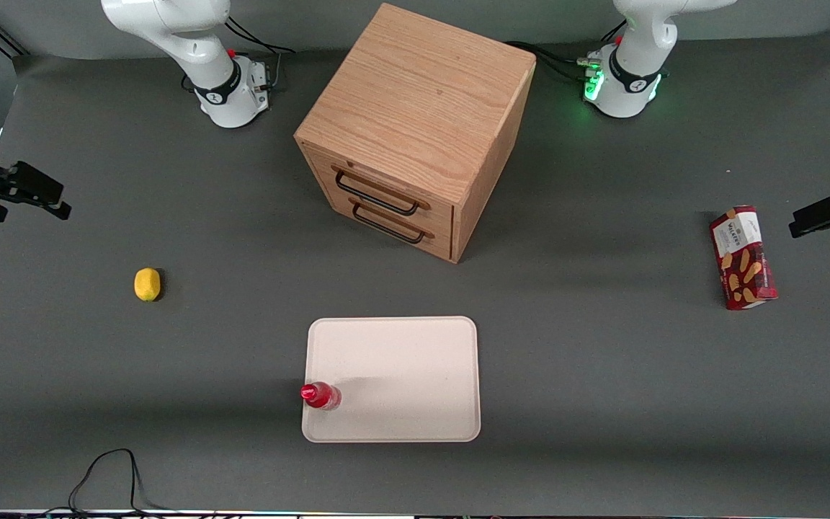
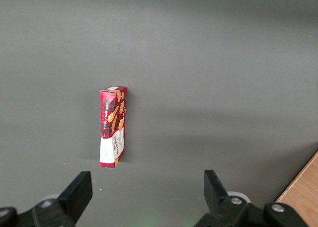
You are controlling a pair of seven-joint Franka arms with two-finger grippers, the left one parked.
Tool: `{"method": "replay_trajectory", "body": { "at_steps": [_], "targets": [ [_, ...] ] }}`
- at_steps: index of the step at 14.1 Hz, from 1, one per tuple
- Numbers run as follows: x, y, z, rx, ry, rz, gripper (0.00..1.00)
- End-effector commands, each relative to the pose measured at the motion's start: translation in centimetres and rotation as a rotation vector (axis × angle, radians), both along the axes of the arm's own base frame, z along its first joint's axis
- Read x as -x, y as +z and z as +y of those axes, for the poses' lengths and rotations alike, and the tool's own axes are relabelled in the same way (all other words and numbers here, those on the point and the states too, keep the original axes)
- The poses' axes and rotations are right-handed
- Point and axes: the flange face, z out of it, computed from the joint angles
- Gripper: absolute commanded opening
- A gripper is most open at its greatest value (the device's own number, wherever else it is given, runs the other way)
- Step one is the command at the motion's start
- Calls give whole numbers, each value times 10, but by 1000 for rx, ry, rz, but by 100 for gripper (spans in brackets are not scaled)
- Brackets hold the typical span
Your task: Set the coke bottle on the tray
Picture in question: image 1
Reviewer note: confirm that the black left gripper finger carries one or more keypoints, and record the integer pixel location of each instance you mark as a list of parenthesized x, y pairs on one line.
[(818, 215)]

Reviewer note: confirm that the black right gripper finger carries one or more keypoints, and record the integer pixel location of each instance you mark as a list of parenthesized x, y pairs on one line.
[(37, 184), (58, 210)]

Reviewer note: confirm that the red coke bottle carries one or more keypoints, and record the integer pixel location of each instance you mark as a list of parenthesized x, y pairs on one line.
[(323, 396)]

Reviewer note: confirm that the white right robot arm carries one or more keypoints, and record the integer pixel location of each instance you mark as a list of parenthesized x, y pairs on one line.
[(220, 90)]

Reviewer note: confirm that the beige rectangular tray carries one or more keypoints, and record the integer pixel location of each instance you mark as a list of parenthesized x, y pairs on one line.
[(400, 360)]

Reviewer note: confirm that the red shortbread cookie box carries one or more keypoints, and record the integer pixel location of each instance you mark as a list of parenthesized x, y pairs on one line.
[(743, 259)]

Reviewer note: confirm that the yellow lemon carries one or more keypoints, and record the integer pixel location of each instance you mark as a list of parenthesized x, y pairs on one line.
[(147, 284)]

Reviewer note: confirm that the wooden two-drawer cabinet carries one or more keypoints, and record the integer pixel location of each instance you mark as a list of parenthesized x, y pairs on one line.
[(415, 101)]

